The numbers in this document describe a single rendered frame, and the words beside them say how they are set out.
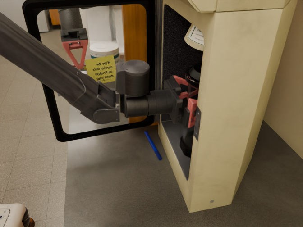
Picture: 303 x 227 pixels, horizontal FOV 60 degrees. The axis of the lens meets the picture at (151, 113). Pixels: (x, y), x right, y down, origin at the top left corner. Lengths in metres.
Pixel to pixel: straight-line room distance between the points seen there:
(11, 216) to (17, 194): 0.50
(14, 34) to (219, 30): 0.34
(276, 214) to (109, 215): 0.41
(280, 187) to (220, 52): 0.48
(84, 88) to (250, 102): 0.32
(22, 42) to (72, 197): 0.41
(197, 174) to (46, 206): 1.52
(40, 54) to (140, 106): 0.22
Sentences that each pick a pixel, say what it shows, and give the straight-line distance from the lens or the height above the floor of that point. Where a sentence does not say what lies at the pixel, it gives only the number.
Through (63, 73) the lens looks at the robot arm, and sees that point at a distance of 0.54.
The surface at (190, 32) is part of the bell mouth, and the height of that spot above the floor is 1.34.
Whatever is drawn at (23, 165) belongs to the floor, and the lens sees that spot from 2.34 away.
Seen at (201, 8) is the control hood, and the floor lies 1.42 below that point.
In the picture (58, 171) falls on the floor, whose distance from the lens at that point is 2.19.
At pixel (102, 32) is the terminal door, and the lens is 0.69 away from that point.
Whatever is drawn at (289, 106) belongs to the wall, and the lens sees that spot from 0.98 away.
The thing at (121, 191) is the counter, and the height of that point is 0.94.
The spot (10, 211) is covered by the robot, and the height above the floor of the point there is 0.28.
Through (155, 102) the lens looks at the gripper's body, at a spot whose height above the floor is 1.20.
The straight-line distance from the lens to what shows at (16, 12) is 5.51.
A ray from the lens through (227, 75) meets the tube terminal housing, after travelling 0.47.
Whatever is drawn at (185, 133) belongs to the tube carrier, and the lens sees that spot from 0.68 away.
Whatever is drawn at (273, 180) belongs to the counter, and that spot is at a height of 0.94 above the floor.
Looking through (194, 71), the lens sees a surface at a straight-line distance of 0.60.
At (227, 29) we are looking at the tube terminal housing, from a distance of 0.43.
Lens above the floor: 1.50
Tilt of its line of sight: 34 degrees down
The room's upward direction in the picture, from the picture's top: straight up
